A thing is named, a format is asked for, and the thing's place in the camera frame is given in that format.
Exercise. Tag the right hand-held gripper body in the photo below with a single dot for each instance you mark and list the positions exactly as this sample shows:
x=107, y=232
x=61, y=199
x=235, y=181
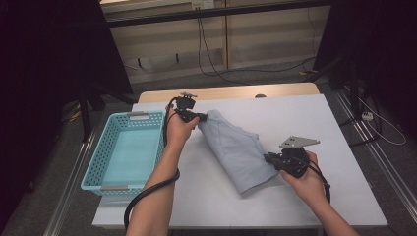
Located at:
x=293, y=162

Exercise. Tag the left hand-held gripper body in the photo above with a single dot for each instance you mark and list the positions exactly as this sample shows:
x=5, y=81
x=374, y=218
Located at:
x=185, y=105

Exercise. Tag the light blue knit garment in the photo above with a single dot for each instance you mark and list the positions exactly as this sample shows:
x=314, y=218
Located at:
x=236, y=154

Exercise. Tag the light blue perforated plastic basket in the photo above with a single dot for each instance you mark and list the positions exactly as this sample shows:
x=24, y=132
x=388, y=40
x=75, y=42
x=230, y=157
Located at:
x=128, y=150

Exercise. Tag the person's left hand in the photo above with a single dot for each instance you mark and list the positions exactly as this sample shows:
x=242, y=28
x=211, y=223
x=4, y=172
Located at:
x=178, y=131

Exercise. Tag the person's right hand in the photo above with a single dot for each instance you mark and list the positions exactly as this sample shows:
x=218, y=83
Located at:
x=308, y=187

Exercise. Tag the light wooden table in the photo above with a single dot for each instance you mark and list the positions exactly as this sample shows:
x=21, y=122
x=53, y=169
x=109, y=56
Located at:
x=246, y=91

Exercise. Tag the grey round table cap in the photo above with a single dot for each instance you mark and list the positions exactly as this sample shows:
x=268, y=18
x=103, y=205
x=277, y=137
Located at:
x=260, y=96

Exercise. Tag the white power strip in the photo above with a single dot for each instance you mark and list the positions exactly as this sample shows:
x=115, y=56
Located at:
x=367, y=115

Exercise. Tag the beige wooden cabinet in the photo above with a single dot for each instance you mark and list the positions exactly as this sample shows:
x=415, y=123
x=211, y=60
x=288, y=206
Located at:
x=262, y=42

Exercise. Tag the black metal stand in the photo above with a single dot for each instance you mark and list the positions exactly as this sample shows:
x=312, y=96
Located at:
x=86, y=111
x=352, y=82

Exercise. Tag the black curtain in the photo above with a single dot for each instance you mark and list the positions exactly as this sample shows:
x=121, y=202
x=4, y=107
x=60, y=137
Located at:
x=49, y=65
x=377, y=39

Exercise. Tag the aluminium floor rail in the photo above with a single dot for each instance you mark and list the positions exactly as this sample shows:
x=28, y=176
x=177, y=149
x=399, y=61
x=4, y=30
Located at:
x=69, y=187
x=387, y=167

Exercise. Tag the white wall socket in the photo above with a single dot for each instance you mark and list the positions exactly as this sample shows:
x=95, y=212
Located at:
x=203, y=4

